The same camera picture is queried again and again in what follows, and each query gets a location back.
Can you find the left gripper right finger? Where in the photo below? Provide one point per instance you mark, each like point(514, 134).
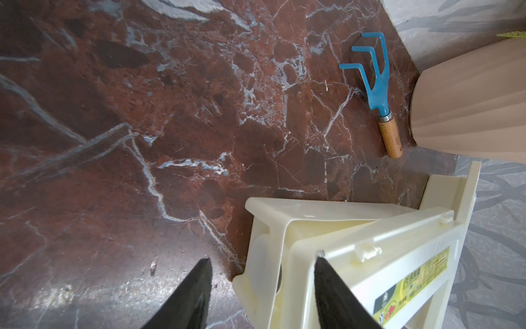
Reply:
point(336, 305)

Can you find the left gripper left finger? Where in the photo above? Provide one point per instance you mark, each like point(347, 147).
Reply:
point(188, 306)

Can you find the cream wrap dispenser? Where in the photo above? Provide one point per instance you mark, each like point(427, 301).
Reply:
point(399, 262)

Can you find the blue garden hand rake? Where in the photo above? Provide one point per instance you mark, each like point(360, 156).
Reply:
point(377, 94)

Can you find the potted artificial flower plant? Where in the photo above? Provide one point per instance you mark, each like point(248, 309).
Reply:
point(474, 105)

